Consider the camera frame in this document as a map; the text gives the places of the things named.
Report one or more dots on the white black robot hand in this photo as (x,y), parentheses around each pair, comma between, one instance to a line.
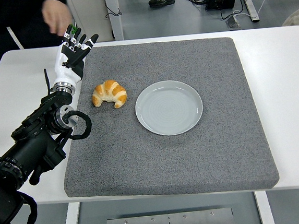
(68,72)

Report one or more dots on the golden croissant bread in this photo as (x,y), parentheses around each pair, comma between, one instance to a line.
(108,93)

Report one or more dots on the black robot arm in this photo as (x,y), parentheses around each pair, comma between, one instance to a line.
(30,151)

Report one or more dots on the grey round plate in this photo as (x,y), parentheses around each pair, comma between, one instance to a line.
(168,109)

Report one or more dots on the small green object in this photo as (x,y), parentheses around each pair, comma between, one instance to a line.
(73,30)

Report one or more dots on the person's hand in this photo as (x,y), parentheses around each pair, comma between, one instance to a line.
(57,15)

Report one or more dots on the white panel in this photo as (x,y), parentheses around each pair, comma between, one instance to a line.
(91,12)

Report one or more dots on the grey foam mat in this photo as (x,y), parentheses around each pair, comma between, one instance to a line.
(169,162)

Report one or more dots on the white table leg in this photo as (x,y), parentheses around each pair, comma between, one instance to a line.
(70,223)
(265,209)

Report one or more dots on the grey foot pedal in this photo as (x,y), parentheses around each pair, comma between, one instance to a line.
(232,22)

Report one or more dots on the white desk leg with foot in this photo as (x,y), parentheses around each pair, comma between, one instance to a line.
(250,1)

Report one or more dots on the beige rounded object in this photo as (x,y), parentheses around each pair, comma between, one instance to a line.
(297,17)

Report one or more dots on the white square post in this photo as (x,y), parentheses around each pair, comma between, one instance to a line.
(115,23)

